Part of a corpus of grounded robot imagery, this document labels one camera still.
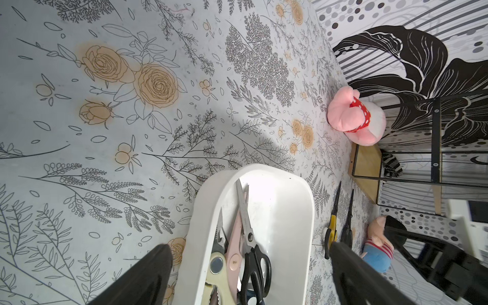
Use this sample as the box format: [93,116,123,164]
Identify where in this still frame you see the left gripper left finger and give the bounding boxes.
[90,244,173,305]

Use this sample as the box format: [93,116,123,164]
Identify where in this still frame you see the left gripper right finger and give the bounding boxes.
[330,242,414,305]

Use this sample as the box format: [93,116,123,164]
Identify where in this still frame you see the yellow black scissors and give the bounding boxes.
[324,182,342,259]

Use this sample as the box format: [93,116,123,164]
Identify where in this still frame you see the pink kitchen scissors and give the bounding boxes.
[226,180,245,302]

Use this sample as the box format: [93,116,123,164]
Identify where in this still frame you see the white plastic storage box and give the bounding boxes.
[173,164,315,304]

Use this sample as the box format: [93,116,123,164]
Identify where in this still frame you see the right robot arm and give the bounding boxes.
[385,200,487,304]

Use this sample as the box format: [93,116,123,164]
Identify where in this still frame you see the black small scissors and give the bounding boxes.
[235,179,272,305]

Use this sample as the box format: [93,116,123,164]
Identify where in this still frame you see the black haired plush doll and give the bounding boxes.
[361,216,407,273]

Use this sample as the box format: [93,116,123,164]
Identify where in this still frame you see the pink plush pig toy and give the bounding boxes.
[327,86,386,146]

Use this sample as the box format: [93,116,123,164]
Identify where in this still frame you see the wooden shelf black frame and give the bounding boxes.
[349,90,487,215]

